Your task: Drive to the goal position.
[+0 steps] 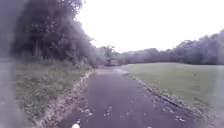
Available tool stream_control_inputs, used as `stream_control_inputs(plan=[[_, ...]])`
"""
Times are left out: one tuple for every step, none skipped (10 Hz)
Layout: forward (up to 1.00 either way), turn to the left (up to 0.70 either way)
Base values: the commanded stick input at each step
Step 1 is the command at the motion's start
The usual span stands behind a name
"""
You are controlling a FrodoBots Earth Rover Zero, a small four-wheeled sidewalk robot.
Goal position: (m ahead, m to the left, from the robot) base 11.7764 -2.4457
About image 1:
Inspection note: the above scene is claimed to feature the dark asphalt path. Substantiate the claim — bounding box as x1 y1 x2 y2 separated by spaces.
55 66 214 128

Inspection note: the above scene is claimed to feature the wood of tall trees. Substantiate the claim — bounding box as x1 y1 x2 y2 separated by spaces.
9 0 116 68

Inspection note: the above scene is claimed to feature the green grass field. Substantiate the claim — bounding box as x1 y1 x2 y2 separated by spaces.
123 62 224 118

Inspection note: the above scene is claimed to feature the grass verge with leaves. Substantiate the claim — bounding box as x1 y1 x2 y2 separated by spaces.
13 60 96 128

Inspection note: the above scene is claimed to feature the robot's own part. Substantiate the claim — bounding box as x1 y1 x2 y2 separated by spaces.
71 122 81 128

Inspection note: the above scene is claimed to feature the distant row of trees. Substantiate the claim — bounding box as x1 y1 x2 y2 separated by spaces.
113 29 224 66

